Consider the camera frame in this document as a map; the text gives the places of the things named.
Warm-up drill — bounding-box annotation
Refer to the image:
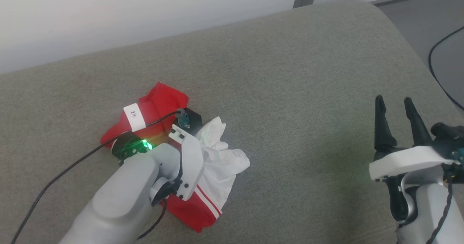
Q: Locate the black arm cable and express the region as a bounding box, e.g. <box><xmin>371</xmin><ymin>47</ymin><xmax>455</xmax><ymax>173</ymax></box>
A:
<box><xmin>428</xmin><ymin>179</ymin><xmax>454</xmax><ymax>244</ymax></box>
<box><xmin>138</xmin><ymin>199</ymin><xmax>168</xmax><ymax>240</ymax></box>

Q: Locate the black left camera cable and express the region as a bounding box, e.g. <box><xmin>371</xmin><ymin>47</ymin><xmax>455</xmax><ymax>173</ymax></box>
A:
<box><xmin>11</xmin><ymin>110</ymin><xmax>191</xmax><ymax>244</ymax></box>

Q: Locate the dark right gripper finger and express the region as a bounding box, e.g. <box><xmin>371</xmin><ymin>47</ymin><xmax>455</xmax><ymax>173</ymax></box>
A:
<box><xmin>374</xmin><ymin>95</ymin><xmax>397</xmax><ymax>152</ymax></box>
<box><xmin>404</xmin><ymin>98</ymin><xmax>434</xmax><ymax>147</ymax></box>

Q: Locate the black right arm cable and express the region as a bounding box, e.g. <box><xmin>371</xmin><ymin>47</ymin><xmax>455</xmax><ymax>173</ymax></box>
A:
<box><xmin>428</xmin><ymin>179</ymin><xmax>454</xmax><ymax>244</ymax></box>

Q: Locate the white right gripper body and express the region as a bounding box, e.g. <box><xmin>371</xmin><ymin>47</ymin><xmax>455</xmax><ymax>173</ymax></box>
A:
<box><xmin>369</xmin><ymin>146</ymin><xmax>460</xmax><ymax>222</ymax></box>

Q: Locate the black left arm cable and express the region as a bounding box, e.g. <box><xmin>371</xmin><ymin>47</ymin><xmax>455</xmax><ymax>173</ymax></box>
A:
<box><xmin>138</xmin><ymin>199</ymin><xmax>168</xmax><ymax>240</ymax></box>

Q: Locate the black cable on floor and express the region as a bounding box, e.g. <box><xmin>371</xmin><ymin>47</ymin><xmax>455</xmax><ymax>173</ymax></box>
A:
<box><xmin>428</xmin><ymin>26</ymin><xmax>464</xmax><ymax>111</ymax></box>

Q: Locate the red Bulls 23 jersey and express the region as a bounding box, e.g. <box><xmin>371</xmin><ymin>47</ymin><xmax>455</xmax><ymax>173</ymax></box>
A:
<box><xmin>100</xmin><ymin>82</ymin><xmax>250</xmax><ymax>233</ymax></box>

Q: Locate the white cable label tag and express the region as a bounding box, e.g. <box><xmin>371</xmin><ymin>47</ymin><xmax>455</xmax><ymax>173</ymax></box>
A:
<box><xmin>123</xmin><ymin>103</ymin><xmax>146</xmax><ymax>132</ymax></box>

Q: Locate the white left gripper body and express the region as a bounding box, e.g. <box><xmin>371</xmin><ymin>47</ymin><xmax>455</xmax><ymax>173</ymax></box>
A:
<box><xmin>112</xmin><ymin>124</ymin><xmax>204</xmax><ymax>202</ymax></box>

